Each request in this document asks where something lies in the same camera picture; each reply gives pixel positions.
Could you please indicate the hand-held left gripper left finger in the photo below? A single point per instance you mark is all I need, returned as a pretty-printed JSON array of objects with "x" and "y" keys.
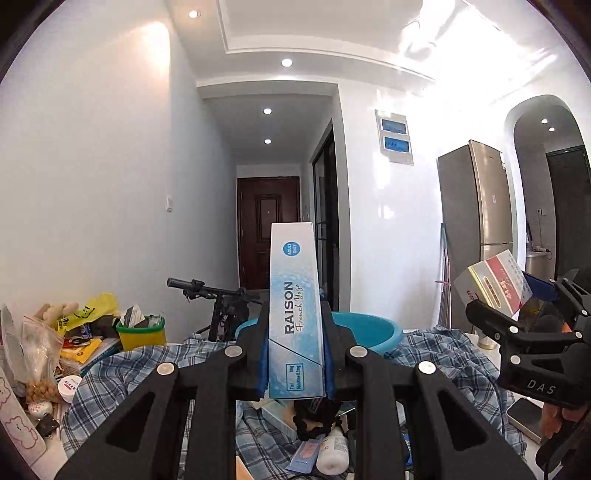
[{"x": 263, "y": 369}]

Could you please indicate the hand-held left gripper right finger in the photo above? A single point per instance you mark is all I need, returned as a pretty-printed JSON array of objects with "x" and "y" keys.
[{"x": 327, "y": 364}]

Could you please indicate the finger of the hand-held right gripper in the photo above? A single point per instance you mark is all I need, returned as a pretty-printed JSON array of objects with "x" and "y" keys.
[
  {"x": 489, "y": 318},
  {"x": 540, "y": 286}
]

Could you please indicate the red white cigarette box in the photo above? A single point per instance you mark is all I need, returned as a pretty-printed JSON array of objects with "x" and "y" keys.
[{"x": 496, "y": 281}]

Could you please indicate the blue plastic basin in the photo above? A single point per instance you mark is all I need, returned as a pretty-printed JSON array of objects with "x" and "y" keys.
[{"x": 369, "y": 328}]

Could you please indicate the blue white cigarette box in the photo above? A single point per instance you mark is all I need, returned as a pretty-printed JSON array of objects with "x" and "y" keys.
[{"x": 295, "y": 314}]

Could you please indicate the white plastic bottle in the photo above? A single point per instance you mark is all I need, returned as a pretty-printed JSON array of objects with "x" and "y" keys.
[{"x": 333, "y": 454}]

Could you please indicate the person's right hand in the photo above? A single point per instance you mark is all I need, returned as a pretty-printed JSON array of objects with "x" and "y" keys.
[{"x": 551, "y": 420}]

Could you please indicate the white floral tin can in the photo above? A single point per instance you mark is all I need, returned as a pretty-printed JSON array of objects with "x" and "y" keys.
[{"x": 487, "y": 342}]

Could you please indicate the grey flat scale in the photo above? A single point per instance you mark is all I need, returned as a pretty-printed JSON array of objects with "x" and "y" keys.
[{"x": 526, "y": 415}]

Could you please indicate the folded drying rack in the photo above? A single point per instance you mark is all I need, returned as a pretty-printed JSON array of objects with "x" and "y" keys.
[{"x": 445, "y": 277}]

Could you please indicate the black electric bicycle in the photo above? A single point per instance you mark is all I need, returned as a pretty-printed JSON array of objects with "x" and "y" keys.
[{"x": 226, "y": 304}]

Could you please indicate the dark kitchen door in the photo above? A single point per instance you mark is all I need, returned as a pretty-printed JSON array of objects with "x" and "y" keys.
[{"x": 565, "y": 207}]

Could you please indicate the blue pink sachet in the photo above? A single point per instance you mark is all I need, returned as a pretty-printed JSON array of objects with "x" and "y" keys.
[{"x": 304, "y": 454}]

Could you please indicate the silver refrigerator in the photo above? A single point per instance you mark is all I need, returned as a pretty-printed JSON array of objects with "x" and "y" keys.
[{"x": 489, "y": 198}]

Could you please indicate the yellow bin with green rim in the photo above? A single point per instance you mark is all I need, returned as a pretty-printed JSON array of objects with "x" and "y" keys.
[{"x": 141, "y": 338}]

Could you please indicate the crumpled paper packaging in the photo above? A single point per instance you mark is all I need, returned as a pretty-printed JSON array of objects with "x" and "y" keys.
[{"x": 134, "y": 316}]

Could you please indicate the blue plaid cloth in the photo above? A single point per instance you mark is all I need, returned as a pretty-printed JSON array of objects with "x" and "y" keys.
[{"x": 120, "y": 369}]

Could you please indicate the brown entrance door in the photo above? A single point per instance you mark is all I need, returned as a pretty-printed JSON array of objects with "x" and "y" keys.
[{"x": 268, "y": 207}]

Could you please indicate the stack of books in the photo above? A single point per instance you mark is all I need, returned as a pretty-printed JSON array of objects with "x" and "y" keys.
[{"x": 99, "y": 357}]

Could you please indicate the yellow plastic bag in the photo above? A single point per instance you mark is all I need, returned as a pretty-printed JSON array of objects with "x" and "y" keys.
[{"x": 94, "y": 307}]

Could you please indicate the black framed glass door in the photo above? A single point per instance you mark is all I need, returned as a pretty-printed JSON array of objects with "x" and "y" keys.
[{"x": 333, "y": 184}]

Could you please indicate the white jar red label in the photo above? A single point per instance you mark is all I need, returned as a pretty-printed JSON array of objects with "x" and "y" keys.
[{"x": 70, "y": 388}]

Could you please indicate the beige plush toy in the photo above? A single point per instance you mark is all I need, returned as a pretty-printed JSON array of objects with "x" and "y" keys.
[{"x": 57, "y": 310}]

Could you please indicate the clear bag of nuts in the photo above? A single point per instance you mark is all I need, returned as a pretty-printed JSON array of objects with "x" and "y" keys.
[{"x": 39, "y": 364}]

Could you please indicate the white bear print bag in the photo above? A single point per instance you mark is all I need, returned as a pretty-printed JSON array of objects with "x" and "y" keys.
[{"x": 18, "y": 420}]

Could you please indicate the white wall panel box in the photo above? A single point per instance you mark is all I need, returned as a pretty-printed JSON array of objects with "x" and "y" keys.
[{"x": 395, "y": 138}]

